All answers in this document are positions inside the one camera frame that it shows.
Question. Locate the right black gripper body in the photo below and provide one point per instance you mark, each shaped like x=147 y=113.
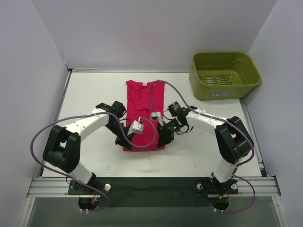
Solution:
x=163 y=137

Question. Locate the pink t shirt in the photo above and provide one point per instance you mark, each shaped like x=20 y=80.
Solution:
x=142 y=100

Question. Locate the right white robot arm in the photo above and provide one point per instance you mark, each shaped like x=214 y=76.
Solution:
x=234 y=142

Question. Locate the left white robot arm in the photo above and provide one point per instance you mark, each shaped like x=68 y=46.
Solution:
x=62 y=149

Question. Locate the olive green plastic basin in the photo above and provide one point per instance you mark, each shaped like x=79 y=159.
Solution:
x=222 y=75

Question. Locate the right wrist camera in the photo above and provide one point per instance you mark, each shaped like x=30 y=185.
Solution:
x=157 y=116

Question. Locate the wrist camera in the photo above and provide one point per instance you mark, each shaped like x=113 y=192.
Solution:
x=135 y=128
x=157 y=116

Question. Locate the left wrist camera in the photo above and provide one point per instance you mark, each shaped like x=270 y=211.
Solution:
x=135 y=128

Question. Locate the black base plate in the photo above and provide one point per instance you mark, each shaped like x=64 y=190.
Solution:
x=153 y=192

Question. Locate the aluminium front rail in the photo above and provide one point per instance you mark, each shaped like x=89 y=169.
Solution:
x=57 y=187

